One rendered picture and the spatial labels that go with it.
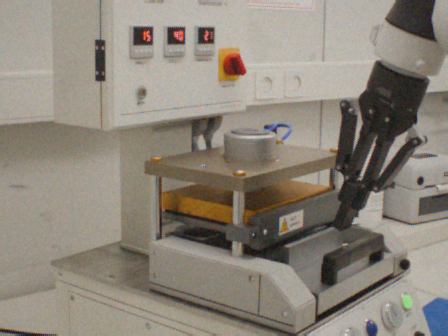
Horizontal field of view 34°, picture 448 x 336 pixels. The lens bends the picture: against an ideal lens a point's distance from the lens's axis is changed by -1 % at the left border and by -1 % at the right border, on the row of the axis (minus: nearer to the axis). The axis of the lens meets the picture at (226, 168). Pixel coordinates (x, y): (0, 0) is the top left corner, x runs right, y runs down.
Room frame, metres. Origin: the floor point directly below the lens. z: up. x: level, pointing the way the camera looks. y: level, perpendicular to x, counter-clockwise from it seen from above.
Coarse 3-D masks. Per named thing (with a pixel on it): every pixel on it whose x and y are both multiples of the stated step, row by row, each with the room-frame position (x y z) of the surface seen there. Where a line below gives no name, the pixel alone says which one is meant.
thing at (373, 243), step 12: (360, 240) 1.00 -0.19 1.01; (372, 240) 1.01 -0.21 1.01; (336, 252) 0.94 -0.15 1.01; (348, 252) 0.95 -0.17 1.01; (360, 252) 0.98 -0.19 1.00; (372, 252) 1.01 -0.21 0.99; (324, 264) 0.93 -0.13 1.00; (336, 264) 0.93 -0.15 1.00; (348, 264) 0.95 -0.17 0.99; (324, 276) 0.93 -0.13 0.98; (336, 276) 0.93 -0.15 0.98
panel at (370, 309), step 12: (396, 288) 1.06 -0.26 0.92; (408, 288) 1.09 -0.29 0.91; (372, 300) 1.00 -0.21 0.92; (384, 300) 1.03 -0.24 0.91; (396, 300) 1.05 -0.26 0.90; (348, 312) 0.95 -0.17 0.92; (360, 312) 0.97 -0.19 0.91; (372, 312) 0.99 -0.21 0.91; (408, 312) 1.06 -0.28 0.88; (324, 324) 0.90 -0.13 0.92; (336, 324) 0.92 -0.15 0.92; (348, 324) 0.94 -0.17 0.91; (360, 324) 0.96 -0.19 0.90; (408, 324) 1.05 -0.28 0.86; (420, 324) 1.07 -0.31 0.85
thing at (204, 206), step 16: (176, 192) 1.07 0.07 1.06; (192, 192) 1.07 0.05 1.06; (208, 192) 1.08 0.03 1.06; (224, 192) 1.08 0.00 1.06; (256, 192) 1.08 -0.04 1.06; (272, 192) 1.08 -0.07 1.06; (288, 192) 1.08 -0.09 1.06; (304, 192) 1.09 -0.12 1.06; (320, 192) 1.10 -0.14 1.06; (176, 208) 1.06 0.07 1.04; (192, 208) 1.04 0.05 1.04; (208, 208) 1.02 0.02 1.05; (224, 208) 1.00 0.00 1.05; (256, 208) 0.98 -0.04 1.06; (272, 208) 1.00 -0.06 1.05; (192, 224) 1.04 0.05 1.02; (208, 224) 1.02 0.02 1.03; (224, 224) 1.00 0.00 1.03
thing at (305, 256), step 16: (304, 240) 1.00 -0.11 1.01; (320, 240) 1.03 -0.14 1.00; (336, 240) 1.07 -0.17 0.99; (288, 256) 0.97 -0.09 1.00; (304, 256) 1.00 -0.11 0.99; (320, 256) 1.03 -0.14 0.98; (368, 256) 1.05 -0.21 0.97; (384, 256) 1.05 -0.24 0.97; (304, 272) 0.98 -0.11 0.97; (320, 272) 0.98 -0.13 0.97; (352, 272) 0.98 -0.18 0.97; (368, 272) 1.00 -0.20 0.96; (384, 272) 1.04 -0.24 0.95; (320, 288) 0.91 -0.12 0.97; (336, 288) 0.93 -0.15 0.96; (352, 288) 0.97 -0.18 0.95; (320, 304) 0.90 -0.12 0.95; (336, 304) 0.93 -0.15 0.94
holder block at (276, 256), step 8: (304, 232) 1.09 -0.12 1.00; (312, 232) 1.09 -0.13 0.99; (192, 240) 1.04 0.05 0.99; (200, 240) 1.04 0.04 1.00; (208, 240) 1.04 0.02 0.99; (216, 240) 1.04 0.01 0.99; (288, 240) 1.05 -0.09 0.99; (296, 240) 1.06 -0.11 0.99; (224, 248) 1.00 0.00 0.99; (264, 248) 1.01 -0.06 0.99; (272, 248) 1.01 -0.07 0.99; (280, 248) 1.02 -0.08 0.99; (256, 256) 0.98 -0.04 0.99; (264, 256) 0.99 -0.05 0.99; (272, 256) 1.01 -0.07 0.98; (280, 256) 1.03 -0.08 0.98
